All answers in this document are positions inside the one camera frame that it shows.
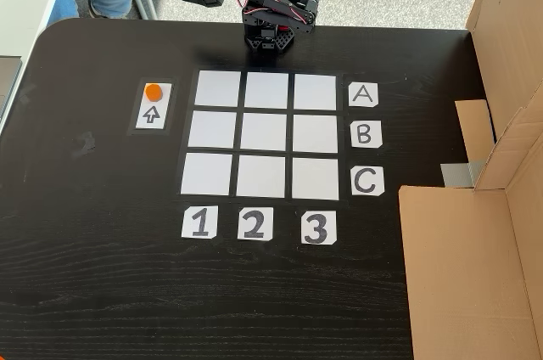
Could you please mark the paper sheet letter A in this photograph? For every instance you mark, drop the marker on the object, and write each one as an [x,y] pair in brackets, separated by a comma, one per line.
[363,94]

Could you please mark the white arrow paper sheet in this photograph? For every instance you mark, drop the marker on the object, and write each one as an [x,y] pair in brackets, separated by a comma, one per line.
[163,120]

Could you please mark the white nine-square grid sheet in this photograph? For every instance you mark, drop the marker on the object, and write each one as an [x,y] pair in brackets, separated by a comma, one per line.
[259,131]

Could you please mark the brown cardboard panel, small flap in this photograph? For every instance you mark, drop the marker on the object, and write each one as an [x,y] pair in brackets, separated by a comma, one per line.
[509,16]

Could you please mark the brown cardboard panel, large flap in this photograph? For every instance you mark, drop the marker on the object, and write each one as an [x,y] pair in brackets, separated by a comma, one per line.
[458,271]

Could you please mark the paper sheet number 3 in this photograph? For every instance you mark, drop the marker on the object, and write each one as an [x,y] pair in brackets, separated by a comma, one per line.
[318,227]

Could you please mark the red and black clamp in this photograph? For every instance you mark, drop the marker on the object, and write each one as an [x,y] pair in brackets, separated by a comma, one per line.
[281,29]

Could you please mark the round orange token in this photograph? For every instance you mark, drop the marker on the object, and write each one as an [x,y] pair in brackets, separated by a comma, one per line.
[153,92]

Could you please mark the paper sheet letter B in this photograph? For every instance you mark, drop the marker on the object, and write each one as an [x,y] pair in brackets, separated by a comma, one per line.
[365,134]

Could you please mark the paper sheet number 1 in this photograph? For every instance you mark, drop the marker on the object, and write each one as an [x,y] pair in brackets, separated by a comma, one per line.
[199,222]

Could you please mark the paper sheet number 2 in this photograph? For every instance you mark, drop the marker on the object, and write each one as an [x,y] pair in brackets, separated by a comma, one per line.
[255,224]

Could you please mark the paper sheet letter C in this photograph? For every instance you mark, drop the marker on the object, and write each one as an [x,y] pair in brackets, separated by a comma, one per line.
[367,181]

